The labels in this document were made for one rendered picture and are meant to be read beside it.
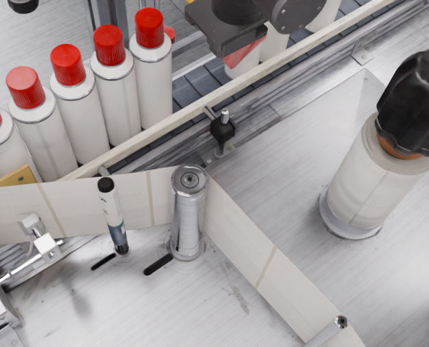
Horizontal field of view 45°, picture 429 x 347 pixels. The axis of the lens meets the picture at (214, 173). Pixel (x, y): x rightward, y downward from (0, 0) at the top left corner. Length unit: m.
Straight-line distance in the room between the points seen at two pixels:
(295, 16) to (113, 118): 0.30
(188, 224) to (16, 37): 0.53
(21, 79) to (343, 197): 0.39
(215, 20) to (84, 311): 0.38
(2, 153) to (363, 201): 0.41
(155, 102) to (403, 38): 0.52
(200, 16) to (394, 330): 0.44
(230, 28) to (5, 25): 0.52
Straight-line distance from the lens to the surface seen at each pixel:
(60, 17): 1.00
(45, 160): 0.67
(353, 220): 0.68
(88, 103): 0.63
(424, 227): 0.78
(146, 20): 0.62
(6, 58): 0.96
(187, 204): 0.53
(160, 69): 0.66
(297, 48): 0.84
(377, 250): 0.74
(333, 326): 0.50
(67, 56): 0.59
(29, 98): 0.59
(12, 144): 0.61
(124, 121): 0.70
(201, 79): 0.83
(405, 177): 0.58
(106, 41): 0.60
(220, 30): 0.58
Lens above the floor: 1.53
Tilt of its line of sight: 62 degrees down
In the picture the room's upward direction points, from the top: 8 degrees clockwise
